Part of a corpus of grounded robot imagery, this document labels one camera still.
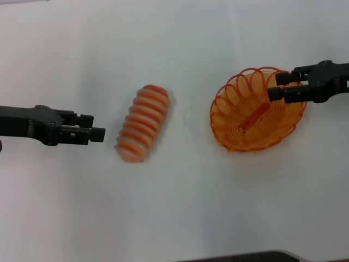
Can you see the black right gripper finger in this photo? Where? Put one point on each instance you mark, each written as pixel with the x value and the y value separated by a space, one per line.
pixel 275 94
pixel 283 78

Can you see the orange white striped bread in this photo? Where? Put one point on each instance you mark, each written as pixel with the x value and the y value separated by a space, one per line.
pixel 143 122

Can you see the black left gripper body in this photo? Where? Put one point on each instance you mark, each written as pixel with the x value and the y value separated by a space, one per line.
pixel 27 121

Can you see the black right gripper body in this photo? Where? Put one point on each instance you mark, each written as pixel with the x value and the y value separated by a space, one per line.
pixel 330 79

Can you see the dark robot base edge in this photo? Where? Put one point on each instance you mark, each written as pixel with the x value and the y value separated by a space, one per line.
pixel 245 256

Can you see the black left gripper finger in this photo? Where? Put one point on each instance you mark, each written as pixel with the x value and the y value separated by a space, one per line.
pixel 96 135
pixel 84 121

